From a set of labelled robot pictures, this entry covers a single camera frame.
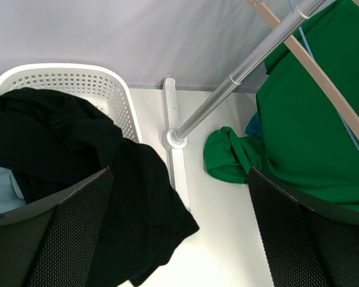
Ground teal t shirt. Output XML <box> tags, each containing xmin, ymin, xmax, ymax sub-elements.
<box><xmin>245</xmin><ymin>112</ymin><xmax>263</xmax><ymax>139</ymax></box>

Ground white plastic laundry basket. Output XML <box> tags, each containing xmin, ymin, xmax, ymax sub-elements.
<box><xmin>0</xmin><ymin>63</ymin><xmax>143</xmax><ymax>144</ymax></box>

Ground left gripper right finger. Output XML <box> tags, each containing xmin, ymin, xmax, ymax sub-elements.
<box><xmin>248</xmin><ymin>167</ymin><xmax>359</xmax><ymax>286</ymax></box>

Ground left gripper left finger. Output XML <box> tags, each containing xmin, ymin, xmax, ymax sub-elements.
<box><xmin>0</xmin><ymin>168</ymin><xmax>113</xmax><ymax>286</ymax></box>

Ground black t shirt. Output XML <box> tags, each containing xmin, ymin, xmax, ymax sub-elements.
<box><xmin>0</xmin><ymin>88</ymin><xmax>199</xmax><ymax>286</ymax></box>

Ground metal clothes rack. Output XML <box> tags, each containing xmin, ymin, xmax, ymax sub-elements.
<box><xmin>162</xmin><ymin>0</ymin><xmax>337</xmax><ymax>213</ymax></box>

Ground green t shirt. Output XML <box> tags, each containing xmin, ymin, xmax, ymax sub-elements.
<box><xmin>203</xmin><ymin>1</ymin><xmax>359</xmax><ymax>212</ymax></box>

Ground grey-blue t shirt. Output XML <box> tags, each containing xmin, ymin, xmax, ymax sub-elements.
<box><xmin>0</xmin><ymin>107</ymin><xmax>28</xmax><ymax>218</ymax></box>

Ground beige wooden hanger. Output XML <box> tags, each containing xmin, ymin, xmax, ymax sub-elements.
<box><xmin>248</xmin><ymin>1</ymin><xmax>359</xmax><ymax>141</ymax></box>

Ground light blue wire hanger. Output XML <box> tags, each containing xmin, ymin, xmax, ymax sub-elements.
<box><xmin>285</xmin><ymin>28</ymin><xmax>359</xmax><ymax>152</ymax></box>

